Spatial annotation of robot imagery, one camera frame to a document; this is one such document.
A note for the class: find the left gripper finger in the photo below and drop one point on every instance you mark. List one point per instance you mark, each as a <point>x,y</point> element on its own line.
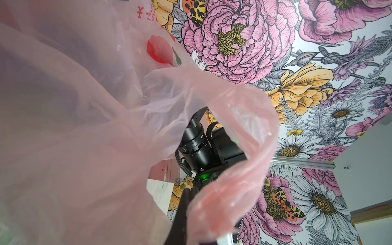
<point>177,234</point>

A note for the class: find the pink plastic bag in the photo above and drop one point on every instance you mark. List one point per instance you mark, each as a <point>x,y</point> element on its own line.
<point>93,96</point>

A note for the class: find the silver metal case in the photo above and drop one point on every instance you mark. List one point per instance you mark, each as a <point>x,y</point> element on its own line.
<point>166,170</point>

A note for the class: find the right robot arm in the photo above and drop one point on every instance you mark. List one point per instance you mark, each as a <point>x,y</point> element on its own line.
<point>226,154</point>

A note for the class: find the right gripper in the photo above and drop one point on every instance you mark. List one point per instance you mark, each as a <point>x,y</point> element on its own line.
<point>194,153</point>

